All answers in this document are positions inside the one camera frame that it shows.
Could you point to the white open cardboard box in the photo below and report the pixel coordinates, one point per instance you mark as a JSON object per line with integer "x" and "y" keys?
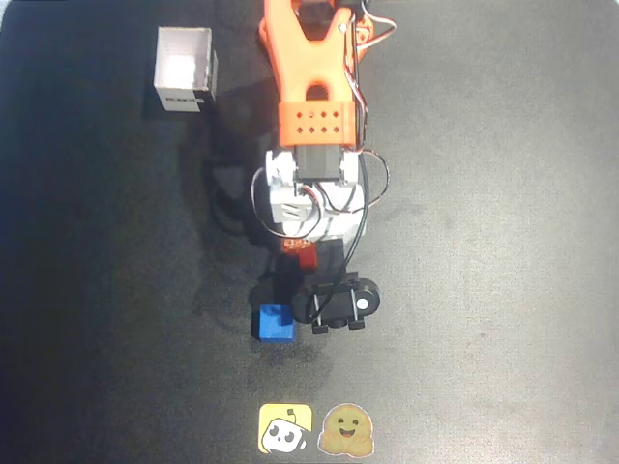
{"x": 184, "y": 67}

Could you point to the black oval webcam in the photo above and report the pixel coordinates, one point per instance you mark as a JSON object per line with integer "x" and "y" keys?
{"x": 338, "y": 304}

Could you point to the black table mat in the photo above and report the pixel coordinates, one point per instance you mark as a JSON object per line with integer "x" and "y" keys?
{"x": 483, "y": 241}

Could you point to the orange and white robot arm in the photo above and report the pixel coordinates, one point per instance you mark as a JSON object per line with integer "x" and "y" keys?
{"x": 309, "y": 58}

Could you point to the hugging face emoji sticker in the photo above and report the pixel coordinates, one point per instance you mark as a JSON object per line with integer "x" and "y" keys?
{"x": 345, "y": 430}

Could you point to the yellow robot sticker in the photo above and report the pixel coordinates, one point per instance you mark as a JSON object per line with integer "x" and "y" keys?
{"x": 285, "y": 427}

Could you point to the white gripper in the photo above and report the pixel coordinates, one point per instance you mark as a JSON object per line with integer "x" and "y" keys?
{"x": 286, "y": 280}

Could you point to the blue cube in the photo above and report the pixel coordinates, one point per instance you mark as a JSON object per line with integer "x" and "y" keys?
{"x": 266, "y": 331}

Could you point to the red cube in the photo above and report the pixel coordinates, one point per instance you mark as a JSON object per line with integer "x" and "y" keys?
{"x": 308, "y": 257}

